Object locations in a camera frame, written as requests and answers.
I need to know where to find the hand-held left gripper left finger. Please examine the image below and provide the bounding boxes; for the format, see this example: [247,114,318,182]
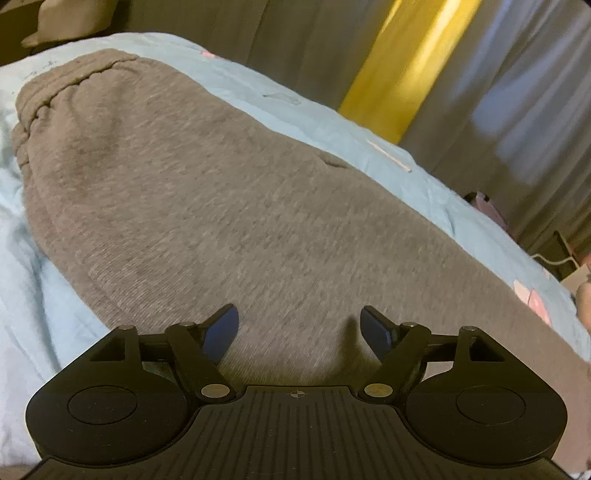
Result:
[89,304,240,404]

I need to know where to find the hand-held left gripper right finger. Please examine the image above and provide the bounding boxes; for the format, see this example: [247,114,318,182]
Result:
[360,305,507,402]

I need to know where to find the grey pants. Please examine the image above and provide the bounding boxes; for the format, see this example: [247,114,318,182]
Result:
[10,48,591,478]

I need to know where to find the blue mushroom print blanket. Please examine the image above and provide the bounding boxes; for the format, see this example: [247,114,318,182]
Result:
[0,32,591,480]

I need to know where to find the dark bedside table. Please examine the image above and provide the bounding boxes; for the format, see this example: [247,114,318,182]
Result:
[531,230,591,283]

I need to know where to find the pink plush toy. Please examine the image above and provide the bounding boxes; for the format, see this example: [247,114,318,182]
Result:
[576,276,591,335]

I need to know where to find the grey curtain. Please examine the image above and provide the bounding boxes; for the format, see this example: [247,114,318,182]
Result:
[399,0,591,259]
[111,0,393,112]

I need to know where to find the yellow curtain panel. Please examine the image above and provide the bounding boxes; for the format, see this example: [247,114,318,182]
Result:
[338,0,483,145]

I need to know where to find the white charging cable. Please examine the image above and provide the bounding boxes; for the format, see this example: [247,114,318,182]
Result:
[531,252,580,268]

